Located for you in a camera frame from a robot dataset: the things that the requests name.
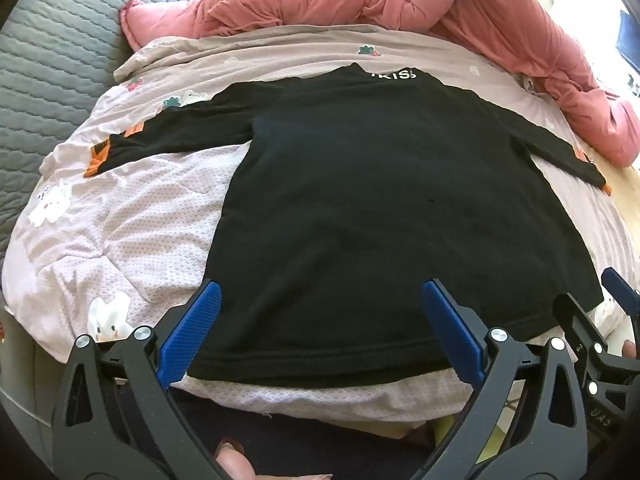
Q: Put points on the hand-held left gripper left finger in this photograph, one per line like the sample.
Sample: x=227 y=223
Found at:
x=192 y=330

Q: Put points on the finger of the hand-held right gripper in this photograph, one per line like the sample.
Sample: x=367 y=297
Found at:
x=620 y=285
x=575 y=316

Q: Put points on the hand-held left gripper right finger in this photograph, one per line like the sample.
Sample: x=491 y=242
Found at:
x=452 y=332

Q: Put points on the black long-sleeved sweater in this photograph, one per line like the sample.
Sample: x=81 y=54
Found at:
x=350 y=185

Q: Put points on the person's right hand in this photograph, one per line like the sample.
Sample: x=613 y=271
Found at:
x=628 y=348

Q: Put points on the person's left hand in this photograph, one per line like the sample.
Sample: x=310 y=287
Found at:
x=237 y=462

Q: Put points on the yellow sheet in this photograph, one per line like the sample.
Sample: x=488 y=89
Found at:
x=630 y=195

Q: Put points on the pale pink printed bedsheet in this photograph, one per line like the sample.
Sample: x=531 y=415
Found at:
x=125 y=210

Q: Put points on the person's dark trousers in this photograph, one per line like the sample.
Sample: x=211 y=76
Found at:
x=310 y=440

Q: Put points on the dark blue object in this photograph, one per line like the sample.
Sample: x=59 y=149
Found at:
x=629 y=37

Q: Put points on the grey quilted bed cover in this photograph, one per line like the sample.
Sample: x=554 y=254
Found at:
x=50 y=60

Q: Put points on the pink duvet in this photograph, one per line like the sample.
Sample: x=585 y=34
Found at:
x=350 y=0

